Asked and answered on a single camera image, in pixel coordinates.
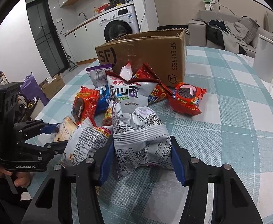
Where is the blue snack pack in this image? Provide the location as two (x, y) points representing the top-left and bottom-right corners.
(95, 84), (110, 114)

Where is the grey cushion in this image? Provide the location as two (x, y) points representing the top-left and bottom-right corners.
(238, 16), (259, 45)

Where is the white washing machine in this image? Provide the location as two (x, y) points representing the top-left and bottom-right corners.
(97, 5), (140, 42)

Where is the red oreo pack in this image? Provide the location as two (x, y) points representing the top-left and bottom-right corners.
(168, 82), (207, 116)
(72, 86), (99, 124)

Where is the dark glass door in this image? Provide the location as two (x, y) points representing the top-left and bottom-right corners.
(26, 0), (69, 77)

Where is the white noodle snack bag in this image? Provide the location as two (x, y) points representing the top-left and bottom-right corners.
(106, 71), (159, 113)

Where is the beige bread pack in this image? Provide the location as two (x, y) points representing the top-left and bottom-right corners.
(54, 116), (77, 142)

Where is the small cardboard box on floor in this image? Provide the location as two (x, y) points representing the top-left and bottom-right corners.
(39, 74), (65, 100)

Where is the white red-trim snack bag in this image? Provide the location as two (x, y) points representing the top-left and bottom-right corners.
(60, 117), (113, 167)

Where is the brown SF cardboard box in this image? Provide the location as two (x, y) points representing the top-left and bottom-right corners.
(95, 29), (186, 87)

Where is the pile of dark clothes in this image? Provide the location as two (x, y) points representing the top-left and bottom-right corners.
(206, 20), (248, 55)

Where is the silver grey snack bag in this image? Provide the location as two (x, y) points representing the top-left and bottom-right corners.
(112, 102), (173, 180)

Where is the purple silver snack bag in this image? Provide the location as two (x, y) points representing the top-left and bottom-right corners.
(86, 64), (113, 88)

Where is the marble coffee table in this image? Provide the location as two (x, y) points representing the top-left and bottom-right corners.
(238, 53), (273, 99)

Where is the grey sofa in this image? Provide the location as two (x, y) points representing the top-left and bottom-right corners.
(188, 10), (273, 58)

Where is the red crinkled snack bag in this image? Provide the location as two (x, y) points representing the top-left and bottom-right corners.
(131, 63), (173, 105)

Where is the small white red packet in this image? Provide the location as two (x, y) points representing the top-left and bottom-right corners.
(120, 62), (133, 81)

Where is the white cylindrical bin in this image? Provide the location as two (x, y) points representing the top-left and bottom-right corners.
(252, 35), (273, 83)

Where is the person's left hand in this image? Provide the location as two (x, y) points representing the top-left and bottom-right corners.
(0, 166), (33, 188)

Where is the white kitchen cabinet counter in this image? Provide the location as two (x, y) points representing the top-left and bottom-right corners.
(65, 18), (104, 63)

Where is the wall power strip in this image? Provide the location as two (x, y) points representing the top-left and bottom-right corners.
(202, 0), (215, 11)

